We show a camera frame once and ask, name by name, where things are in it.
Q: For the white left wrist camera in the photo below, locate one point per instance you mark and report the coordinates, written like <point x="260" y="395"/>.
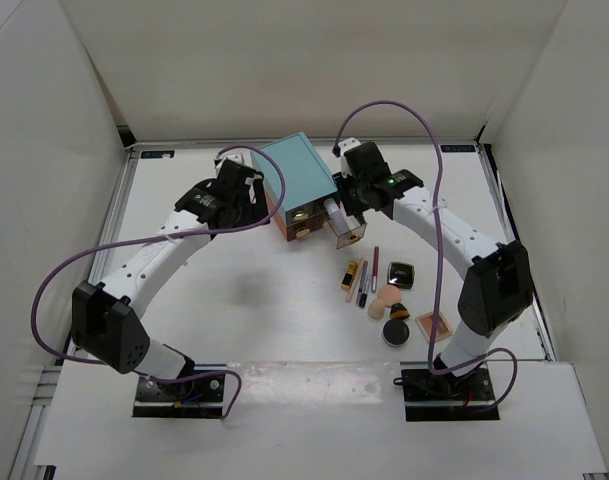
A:
<point x="235" y="157"/>

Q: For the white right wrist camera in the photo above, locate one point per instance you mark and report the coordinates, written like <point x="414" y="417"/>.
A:
<point x="343" y="146"/>

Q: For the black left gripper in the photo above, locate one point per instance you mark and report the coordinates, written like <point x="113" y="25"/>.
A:
<point x="256" y="214"/>

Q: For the silver black eyeliner pen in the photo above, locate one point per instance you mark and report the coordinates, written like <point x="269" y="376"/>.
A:
<point x="363" y="286"/>

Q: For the pink makeup pencil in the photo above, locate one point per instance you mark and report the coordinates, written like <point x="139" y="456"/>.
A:
<point x="355" y="281"/>

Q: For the red lip gloss stick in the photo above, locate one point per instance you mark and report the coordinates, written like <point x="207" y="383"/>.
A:
<point x="375" y="262"/>

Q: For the black square compact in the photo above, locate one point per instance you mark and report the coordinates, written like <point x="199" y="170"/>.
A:
<point x="401" y="275"/>

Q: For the black orange kabuki brush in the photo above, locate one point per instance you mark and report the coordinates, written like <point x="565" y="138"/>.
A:
<point x="399" y="312"/>

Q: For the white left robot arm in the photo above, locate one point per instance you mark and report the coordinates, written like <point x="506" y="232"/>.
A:
<point x="107" y="316"/>

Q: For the lavender lipstick tube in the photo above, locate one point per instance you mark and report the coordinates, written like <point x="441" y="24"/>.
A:
<point x="336" y="217"/>

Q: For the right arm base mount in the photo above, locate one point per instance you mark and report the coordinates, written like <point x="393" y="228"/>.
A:
<point x="429" y="398"/>

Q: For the gold black lipstick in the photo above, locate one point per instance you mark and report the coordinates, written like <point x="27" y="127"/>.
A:
<point x="349" y="275"/>

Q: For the teal and orange drawer box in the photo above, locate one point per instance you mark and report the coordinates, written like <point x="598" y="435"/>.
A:
<point x="295" y="174"/>

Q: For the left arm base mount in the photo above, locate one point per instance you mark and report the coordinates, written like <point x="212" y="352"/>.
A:
<point x="200" y="399"/>

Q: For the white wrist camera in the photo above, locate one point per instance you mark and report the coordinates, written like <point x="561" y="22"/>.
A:
<point x="235" y="157"/>
<point x="343" y="146"/>

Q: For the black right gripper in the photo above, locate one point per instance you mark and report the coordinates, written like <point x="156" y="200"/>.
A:
<point x="343" y="183"/>

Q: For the black round jar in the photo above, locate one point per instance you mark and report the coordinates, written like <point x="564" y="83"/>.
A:
<point x="396" y="333"/>

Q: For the peach makeup sponge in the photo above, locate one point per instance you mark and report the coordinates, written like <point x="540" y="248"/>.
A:
<point x="386" y="297"/>

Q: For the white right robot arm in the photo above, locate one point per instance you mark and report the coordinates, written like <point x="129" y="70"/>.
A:
<point x="497" y="283"/>

